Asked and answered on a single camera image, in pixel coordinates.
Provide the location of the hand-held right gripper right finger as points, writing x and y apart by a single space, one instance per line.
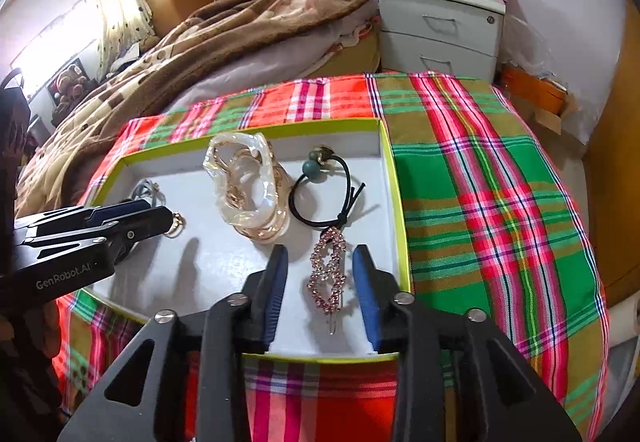
367 302

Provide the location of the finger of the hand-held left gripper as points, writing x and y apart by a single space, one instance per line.
115 210
150 219

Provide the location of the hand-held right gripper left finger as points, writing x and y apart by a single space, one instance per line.
275 302

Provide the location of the rhinestone hair clip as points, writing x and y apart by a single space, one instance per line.
327 267

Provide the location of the yellow-green shallow cardboard box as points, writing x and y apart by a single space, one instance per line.
215 272

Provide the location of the cream pearly hair claw clip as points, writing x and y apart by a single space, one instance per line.
250 217

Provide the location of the teddy bear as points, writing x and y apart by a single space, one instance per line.
70 87

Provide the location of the colourful plaid cloth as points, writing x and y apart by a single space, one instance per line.
475 172

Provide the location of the brown patterned blanket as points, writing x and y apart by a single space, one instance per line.
200 52

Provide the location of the dotted curtain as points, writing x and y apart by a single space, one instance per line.
120 7

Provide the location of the white paper roll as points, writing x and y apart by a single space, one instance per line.
625 317

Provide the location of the grey nightstand with drawers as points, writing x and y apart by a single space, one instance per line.
440 47

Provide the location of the orange storage box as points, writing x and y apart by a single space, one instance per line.
530 90

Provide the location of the wooden door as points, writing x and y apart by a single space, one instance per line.
615 147

